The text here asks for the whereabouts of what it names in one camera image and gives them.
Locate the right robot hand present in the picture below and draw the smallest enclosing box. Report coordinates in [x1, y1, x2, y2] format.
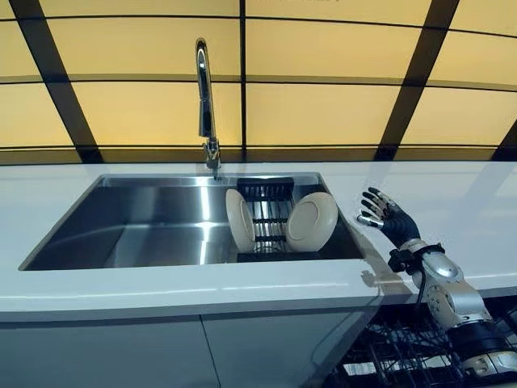
[355, 186, 423, 247]

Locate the cream round plate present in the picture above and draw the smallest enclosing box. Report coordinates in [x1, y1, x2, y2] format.
[285, 192, 338, 251]
[225, 188, 256, 252]

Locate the black dish drying rack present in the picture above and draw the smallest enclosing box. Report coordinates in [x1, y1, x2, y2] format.
[236, 176, 324, 264]

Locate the white cabinet door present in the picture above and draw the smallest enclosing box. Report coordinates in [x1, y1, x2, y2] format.
[200, 309, 380, 388]
[0, 314, 221, 388]

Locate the chrome gooseneck kitchen faucet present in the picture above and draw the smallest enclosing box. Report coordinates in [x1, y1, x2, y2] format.
[195, 37, 222, 181]

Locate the stainless steel sink basin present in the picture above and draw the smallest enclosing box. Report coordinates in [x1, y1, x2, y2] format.
[18, 172, 367, 272]

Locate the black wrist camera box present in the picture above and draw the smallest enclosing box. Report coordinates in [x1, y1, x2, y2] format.
[388, 248, 415, 276]

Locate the dishwasher lower wire rack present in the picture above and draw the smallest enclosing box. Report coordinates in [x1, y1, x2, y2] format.
[334, 313, 469, 388]

